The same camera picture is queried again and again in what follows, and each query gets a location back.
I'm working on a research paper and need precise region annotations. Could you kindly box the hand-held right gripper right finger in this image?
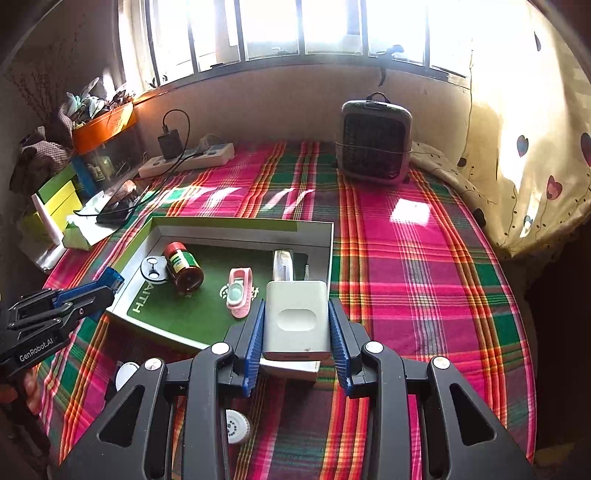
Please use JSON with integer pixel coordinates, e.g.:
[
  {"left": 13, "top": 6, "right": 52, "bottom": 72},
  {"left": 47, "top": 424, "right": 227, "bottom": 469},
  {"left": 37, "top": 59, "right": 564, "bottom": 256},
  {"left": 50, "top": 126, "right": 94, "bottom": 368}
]
[{"left": 327, "top": 298, "right": 539, "bottom": 480}]

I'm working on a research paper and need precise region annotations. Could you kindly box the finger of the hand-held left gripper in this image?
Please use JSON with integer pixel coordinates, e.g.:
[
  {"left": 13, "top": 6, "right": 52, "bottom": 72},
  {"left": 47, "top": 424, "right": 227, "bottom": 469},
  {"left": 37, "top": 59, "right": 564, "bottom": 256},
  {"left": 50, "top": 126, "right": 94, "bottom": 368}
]
[
  {"left": 6, "top": 286, "right": 115, "bottom": 330},
  {"left": 46, "top": 267, "right": 125, "bottom": 304}
]

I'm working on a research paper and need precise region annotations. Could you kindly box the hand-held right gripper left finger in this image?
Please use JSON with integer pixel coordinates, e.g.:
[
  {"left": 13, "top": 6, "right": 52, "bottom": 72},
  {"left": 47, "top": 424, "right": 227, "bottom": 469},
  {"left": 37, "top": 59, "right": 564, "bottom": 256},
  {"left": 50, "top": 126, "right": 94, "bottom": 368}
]
[{"left": 55, "top": 307, "right": 267, "bottom": 480}]

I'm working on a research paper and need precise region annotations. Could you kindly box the white charger adapter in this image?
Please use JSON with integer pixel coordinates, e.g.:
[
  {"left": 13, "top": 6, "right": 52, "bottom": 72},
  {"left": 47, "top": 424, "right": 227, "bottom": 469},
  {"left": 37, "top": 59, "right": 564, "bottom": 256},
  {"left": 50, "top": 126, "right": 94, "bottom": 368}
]
[{"left": 261, "top": 279, "right": 333, "bottom": 365}]

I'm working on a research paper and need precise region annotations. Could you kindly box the pink clip device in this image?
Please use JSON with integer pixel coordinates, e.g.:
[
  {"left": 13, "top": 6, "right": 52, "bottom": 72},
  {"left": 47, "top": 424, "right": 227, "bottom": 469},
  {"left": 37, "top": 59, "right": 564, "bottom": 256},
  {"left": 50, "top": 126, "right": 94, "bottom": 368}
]
[{"left": 226, "top": 267, "right": 254, "bottom": 320}]

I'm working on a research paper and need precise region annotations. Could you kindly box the green grey cardboard box lid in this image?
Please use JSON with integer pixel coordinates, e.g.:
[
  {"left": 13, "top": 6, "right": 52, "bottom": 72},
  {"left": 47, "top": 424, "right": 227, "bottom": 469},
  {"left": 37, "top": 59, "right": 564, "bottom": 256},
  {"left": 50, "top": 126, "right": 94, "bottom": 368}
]
[{"left": 104, "top": 217, "right": 335, "bottom": 379}]

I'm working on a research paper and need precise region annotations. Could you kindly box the brown pill bottle red cap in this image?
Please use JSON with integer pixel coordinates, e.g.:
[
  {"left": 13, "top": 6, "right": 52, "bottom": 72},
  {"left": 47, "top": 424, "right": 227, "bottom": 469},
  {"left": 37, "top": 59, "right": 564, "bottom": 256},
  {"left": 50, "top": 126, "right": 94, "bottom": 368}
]
[{"left": 164, "top": 241, "right": 205, "bottom": 291}]

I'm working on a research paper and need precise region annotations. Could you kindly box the small round white container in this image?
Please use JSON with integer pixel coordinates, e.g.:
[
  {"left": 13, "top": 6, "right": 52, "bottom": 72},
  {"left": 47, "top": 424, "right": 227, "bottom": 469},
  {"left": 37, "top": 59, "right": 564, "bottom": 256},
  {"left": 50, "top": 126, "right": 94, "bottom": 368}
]
[{"left": 225, "top": 408, "right": 252, "bottom": 446}]

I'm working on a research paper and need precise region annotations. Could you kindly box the green can white lid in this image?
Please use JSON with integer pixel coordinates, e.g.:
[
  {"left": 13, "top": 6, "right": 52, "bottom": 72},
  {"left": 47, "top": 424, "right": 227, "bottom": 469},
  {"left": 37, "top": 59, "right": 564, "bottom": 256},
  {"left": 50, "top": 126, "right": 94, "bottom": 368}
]
[{"left": 105, "top": 361, "right": 141, "bottom": 402}]

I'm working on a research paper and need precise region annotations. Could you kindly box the silver white stick device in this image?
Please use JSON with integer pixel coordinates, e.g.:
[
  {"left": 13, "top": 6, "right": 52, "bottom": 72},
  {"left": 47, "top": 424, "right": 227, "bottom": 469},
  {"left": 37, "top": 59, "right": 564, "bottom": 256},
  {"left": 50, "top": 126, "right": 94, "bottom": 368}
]
[{"left": 271, "top": 249, "right": 296, "bottom": 282}]

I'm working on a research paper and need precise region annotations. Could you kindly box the person's left hand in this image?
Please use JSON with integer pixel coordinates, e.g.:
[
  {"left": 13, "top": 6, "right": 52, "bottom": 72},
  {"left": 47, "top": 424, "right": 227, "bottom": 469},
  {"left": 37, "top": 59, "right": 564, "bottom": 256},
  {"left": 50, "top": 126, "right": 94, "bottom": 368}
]
[{"left": 0, "top": 370, "right": 43, "bottom": 415}]

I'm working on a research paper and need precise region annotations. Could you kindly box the black smartphone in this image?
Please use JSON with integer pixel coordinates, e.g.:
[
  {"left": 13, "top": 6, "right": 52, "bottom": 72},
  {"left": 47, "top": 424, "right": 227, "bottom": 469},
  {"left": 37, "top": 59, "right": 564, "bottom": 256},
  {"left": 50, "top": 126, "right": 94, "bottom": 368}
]
[{"left": 96, "top": 194, "right": 144, "bottom": 225}]

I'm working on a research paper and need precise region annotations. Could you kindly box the white tube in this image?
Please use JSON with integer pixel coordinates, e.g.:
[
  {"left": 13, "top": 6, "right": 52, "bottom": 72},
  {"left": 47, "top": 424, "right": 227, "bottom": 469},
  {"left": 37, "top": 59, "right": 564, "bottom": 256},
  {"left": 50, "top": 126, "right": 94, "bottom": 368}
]
[{"left": 31, "top": 194, "right": 63, "bottom": 245}]

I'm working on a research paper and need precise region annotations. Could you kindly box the yellow cardboard box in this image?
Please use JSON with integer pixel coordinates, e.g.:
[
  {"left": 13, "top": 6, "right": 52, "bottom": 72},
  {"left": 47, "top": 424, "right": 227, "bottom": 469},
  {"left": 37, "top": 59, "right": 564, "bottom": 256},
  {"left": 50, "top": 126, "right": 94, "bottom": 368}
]
[{"left": 21, "top": 180, "right": 81, "bottom": 236}]

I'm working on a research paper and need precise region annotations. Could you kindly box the blue box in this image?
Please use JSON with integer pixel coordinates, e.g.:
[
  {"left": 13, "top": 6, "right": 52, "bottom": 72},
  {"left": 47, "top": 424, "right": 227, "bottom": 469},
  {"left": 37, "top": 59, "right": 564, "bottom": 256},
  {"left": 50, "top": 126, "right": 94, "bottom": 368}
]
[{"left": 74, "top": 157, "right": 98, "bottom": 197}]

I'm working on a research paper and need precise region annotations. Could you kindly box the plaid pink green blanket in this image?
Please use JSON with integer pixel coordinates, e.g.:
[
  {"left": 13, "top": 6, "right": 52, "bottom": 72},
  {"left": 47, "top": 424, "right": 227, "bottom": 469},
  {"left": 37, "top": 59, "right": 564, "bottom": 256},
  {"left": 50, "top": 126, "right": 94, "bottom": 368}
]
[{"left": 37, "top": 138, "right": 539, "bottom": 480}]

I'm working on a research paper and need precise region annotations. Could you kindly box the green cardboard box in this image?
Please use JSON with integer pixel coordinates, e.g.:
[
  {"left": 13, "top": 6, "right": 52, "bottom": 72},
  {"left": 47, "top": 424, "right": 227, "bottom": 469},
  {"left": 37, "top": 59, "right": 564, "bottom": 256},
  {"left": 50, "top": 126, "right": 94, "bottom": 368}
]
[{"left": 38, "top": 164, "right": 79, "bottom": 204}]

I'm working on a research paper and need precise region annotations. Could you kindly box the clear plastic bin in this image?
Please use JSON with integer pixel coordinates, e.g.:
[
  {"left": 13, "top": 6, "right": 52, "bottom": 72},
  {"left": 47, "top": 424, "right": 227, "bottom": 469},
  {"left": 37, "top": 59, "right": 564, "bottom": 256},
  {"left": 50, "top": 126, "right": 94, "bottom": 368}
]
[{"left": 78, "top": 131, "right": 141, "bottom": 185}]

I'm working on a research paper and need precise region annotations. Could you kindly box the brown cloth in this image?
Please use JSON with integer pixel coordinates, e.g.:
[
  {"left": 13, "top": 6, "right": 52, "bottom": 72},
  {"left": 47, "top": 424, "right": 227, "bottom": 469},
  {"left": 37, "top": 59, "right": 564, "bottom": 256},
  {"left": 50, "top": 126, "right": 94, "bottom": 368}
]
[{"left": 9, "top": 127, "right": 75, "bottom": 195}]

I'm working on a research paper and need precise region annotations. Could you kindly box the black power adapter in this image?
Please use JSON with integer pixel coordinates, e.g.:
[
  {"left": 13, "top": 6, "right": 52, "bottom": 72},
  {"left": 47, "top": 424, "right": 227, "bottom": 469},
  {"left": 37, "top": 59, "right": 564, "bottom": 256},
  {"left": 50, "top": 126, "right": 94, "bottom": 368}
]
[{"left": 158, "top": 130, "right": 184, "bottom": 160}]

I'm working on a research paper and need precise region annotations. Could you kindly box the orange box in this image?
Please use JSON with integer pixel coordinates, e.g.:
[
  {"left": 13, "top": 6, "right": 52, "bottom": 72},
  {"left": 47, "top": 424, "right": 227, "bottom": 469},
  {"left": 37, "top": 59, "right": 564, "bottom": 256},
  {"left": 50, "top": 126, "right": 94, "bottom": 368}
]
[{"left": 71, "top": 102, "right": 138, "bottom": 155}]

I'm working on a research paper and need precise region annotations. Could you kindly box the white power strip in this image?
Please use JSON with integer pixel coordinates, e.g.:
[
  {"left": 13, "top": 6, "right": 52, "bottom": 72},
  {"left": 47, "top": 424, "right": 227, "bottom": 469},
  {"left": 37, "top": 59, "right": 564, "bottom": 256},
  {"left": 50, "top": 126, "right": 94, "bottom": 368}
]
[{"left": 139, "top": 142, "right": 235, "bottom": 180}]

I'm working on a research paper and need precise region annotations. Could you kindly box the grey clutter heap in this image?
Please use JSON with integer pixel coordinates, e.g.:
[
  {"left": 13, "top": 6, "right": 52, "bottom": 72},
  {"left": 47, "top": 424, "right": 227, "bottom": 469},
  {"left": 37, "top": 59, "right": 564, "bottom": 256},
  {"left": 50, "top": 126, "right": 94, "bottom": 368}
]
[{"left": 58, "top": 76, "right": 137, "bottom": 125}]

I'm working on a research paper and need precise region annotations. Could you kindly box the grey desktop fan heater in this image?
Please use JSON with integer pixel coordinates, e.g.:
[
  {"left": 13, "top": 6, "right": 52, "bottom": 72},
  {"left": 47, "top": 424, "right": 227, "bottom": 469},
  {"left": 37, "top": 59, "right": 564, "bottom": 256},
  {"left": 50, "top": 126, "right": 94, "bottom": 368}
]
[{"left": 336, "top": 92, "right": 413, "bottom": 185}]

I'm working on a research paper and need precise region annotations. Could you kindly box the cream heart print curtain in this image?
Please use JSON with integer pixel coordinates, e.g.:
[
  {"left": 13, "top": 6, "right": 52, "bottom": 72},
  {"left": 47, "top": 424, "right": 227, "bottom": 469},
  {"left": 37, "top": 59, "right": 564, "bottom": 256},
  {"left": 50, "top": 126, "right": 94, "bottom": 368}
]
[{"left": 411, "top": 0, "right": 591, "bottom": 259}]

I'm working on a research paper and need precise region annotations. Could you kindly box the window with metal bars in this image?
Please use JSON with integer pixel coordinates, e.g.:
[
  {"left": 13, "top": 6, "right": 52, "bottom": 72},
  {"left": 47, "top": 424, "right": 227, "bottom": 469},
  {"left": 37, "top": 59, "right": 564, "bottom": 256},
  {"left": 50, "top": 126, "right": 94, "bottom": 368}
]
[{"left": 115, "top": 0, "right": 476, "bottom": 88}]

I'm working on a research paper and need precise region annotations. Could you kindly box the black charging cable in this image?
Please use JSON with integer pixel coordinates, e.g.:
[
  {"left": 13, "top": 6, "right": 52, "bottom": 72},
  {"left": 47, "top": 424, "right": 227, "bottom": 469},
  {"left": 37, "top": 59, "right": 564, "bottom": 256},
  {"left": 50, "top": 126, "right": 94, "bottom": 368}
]
[{"left": 74, "top": 109, "right": 192, "bottom": 220}]

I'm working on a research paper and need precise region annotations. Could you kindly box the black strap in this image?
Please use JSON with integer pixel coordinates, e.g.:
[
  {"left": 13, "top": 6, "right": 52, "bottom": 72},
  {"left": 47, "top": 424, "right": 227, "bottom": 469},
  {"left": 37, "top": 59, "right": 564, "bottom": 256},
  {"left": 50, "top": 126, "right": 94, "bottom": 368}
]
[{"left": 376, "top": 44, "right": 407, "bottom": 88}]

